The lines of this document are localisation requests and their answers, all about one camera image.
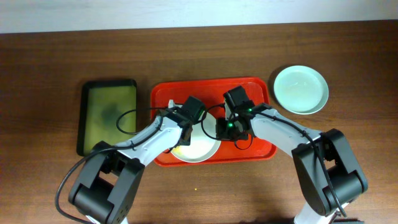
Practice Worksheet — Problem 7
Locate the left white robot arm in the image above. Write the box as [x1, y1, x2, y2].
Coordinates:
[68, 96, 205, 223]

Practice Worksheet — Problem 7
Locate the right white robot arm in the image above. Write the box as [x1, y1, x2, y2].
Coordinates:
[216, 86, 368, 223]

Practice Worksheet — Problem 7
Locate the red plastic serving tray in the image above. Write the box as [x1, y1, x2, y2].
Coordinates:
[150, 77, 277, 165]

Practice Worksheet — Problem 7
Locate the light green plate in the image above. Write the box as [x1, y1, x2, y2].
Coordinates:
[273, 65, 330, 115]

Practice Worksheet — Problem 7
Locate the black tray with green liquid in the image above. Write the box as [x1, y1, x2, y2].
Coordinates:
[76, 79, 137, 156]

